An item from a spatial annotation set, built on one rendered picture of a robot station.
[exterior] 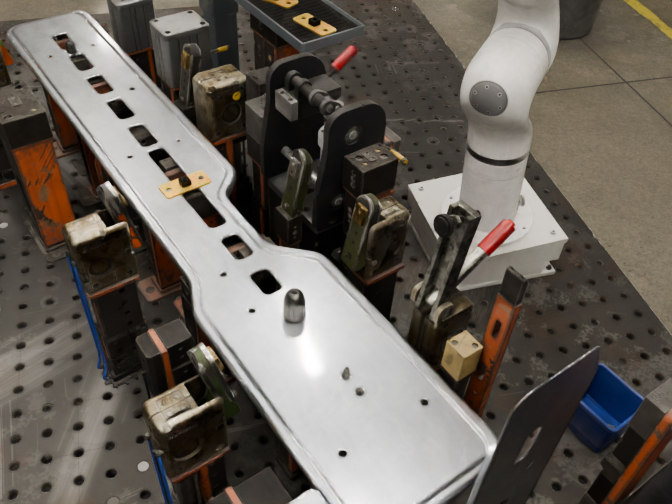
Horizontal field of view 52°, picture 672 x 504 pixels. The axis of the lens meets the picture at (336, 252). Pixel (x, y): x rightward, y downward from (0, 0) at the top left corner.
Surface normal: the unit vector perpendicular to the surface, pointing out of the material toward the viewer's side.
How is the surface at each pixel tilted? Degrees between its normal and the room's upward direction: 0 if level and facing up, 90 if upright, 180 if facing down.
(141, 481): 0
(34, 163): 90
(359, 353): 0
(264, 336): 0
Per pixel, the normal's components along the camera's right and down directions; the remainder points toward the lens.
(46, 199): 0.58, 0.59
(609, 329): 0.05, -0.71
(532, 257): 0.26, 0.69
